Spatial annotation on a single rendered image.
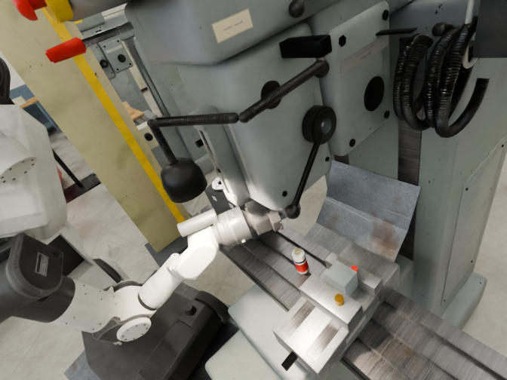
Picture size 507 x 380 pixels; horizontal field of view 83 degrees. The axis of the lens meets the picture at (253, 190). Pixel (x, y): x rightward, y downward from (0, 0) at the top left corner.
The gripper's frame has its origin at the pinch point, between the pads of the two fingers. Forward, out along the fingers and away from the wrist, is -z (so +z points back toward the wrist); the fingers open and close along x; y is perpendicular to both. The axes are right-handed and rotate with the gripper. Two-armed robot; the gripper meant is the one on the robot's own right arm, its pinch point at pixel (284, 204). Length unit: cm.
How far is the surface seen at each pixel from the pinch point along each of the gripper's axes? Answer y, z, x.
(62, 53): -46, 27, -1
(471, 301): 103, -74, -2
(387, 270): 23.2, -18.7, -14.7
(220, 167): -20.8, 11.4, -6.2
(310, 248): 30.4, -6.1, 8.3
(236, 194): -13.4, 10.7, -6.3
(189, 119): -35.0, 12.8, -16.4
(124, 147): 25, 69, 158
